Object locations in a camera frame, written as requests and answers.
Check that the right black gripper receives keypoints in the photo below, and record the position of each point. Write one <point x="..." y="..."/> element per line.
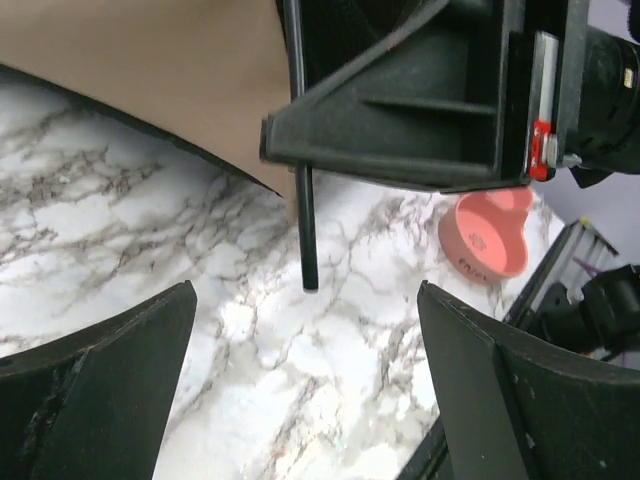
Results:
<point x="572" y="98"/>

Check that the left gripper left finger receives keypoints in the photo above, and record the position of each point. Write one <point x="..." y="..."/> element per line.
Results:
<point x="94" y="404"/>

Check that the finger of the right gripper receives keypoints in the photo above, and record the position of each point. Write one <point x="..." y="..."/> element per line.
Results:
<point x="422" y="108"/>

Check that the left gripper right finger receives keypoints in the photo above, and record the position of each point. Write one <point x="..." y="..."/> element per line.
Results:
<point x="516" y="407"/>

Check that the tan pet tent fabric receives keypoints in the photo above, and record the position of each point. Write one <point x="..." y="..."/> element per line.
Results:
<point x="205" y="72"/>

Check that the pink cat-ear pet bowl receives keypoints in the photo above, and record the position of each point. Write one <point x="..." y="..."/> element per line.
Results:
<point x="483" y="237"/>

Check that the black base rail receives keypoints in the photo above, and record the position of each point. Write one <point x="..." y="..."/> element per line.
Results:
<point x="577" y="254"/>

